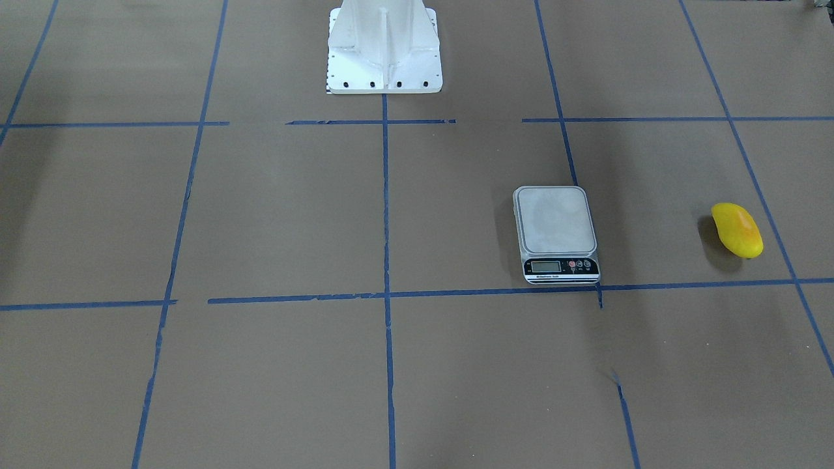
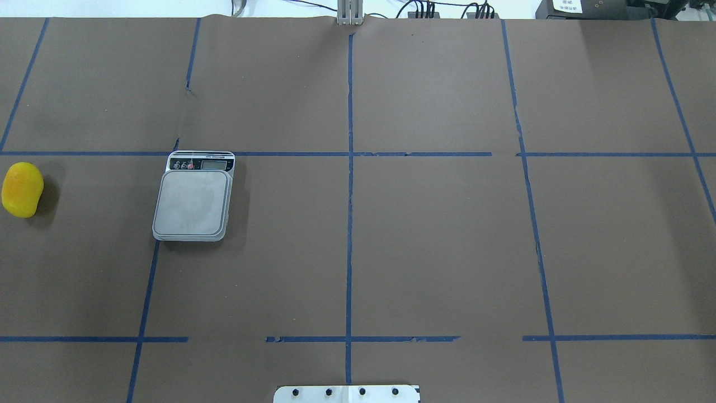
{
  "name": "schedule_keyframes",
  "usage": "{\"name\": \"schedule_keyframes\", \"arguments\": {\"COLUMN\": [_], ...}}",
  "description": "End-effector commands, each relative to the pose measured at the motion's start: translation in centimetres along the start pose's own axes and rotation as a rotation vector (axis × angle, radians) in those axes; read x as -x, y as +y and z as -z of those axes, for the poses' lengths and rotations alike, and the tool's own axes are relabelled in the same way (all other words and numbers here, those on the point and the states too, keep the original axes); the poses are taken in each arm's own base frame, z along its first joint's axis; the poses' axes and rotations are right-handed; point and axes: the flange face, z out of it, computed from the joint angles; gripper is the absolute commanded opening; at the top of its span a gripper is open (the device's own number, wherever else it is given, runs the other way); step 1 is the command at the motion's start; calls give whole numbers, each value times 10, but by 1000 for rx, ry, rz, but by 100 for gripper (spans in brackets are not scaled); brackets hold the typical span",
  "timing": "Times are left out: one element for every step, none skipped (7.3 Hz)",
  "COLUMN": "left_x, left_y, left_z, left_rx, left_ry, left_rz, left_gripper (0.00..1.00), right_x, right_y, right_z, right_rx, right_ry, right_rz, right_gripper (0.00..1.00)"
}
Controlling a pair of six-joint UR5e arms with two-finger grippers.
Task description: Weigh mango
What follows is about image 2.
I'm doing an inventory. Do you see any brown paper table cover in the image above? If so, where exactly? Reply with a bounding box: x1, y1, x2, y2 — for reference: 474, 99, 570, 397
2, 15, 714, 402

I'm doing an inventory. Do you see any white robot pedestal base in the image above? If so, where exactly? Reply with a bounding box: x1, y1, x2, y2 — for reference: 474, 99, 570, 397
272, 385, 421, 402

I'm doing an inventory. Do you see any yellow mango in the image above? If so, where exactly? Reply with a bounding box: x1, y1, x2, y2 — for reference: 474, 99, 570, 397
2, 162, 44, 218

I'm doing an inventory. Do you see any aluminium frame post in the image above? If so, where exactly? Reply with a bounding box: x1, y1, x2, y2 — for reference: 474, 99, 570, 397
337, 0, 365, 26

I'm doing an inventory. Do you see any grey digital kitchen scale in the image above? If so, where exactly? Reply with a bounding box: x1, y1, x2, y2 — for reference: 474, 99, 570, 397
152, 150, 235, 242

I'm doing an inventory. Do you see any black computer box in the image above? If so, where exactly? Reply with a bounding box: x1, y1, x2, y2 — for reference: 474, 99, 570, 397
535, 1, 650, 20

